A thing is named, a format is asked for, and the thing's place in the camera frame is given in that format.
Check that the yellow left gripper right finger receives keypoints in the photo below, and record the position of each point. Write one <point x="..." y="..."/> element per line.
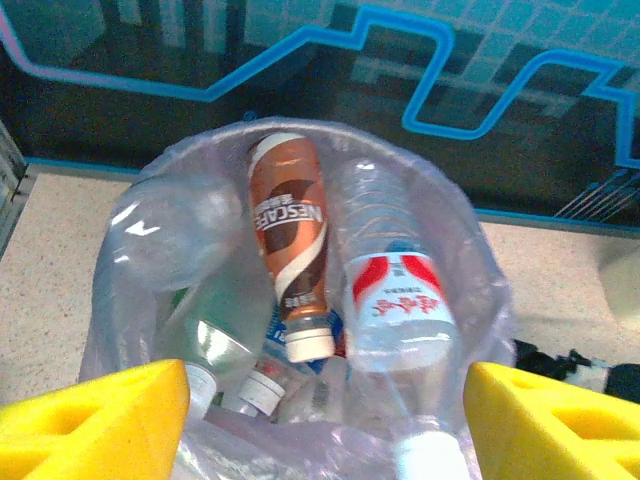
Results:
<point x="550" y="435"/>

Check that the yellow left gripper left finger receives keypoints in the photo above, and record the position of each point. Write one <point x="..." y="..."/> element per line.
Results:
<point x="90" y="430"/>

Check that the clear ribbed plastic bottle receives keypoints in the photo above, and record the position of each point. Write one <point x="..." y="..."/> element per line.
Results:
<point x="430" y="457"/>

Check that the clear bottle red white label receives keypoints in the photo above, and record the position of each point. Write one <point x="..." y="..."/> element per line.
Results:
<point x="395" y="300"/>

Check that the clear bottle with blue label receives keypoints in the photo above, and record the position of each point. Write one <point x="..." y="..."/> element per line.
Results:
<point x="260" y="395"/>

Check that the brown Nescafe coffee bottle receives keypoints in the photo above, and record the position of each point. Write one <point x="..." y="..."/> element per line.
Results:
<point x="290" y="210"/>

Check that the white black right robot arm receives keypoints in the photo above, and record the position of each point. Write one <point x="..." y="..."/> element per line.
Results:
<point x="625" y="382"/>

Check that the bin with clear plastic liner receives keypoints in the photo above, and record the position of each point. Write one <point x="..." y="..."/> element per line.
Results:
<point x="280" y="450"/>

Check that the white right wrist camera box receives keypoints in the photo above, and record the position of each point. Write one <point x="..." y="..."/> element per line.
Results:
<point x="596" y="380"/>

